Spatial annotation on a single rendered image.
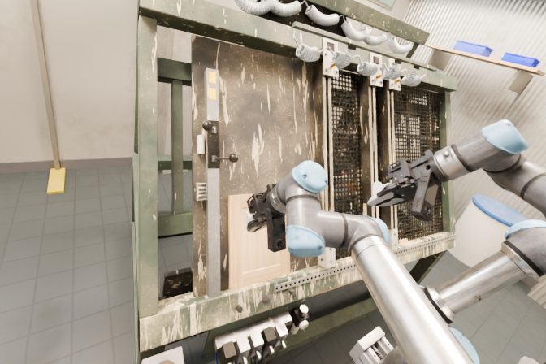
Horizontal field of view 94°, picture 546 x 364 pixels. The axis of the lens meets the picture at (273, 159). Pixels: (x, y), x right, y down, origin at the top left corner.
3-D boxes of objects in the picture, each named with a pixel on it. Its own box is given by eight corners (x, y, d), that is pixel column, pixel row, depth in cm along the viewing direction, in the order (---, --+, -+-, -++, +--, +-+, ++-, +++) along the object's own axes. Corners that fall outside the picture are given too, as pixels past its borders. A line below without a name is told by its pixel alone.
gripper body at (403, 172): (399, 177, 74) (441, 158, 67) (407, 203, 69) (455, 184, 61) (383, 166, 71) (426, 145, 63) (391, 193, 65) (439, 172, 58)
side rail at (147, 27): (138, 305, 100) (139, 318, 91) (137, 28, 103) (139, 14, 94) (155, 301, 103) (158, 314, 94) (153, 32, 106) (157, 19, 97)
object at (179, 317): (137, 336, 100) (138, 354, 90) (137, 305, 100) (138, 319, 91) (441, 243, 210) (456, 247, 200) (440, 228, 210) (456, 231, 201)
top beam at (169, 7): (137, 21, 98) (138, 6, 89) (137, -5, 98) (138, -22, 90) (444, 94, 208) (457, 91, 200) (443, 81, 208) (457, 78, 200)
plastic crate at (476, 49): (488, 59, 310) (494, 49, 305) (481, 56, 296) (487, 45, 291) (458, 52, 334) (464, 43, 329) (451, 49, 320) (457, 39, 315)
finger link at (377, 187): (366, 190, 77) (393, 177, 72) (369, 208, 74) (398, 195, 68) (359, 187, 76) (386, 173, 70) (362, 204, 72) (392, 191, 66)
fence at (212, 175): (205, 294, 108) (209, 298, 104) (204, 71, 110) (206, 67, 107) (217, 291, 110) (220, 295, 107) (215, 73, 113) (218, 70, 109)
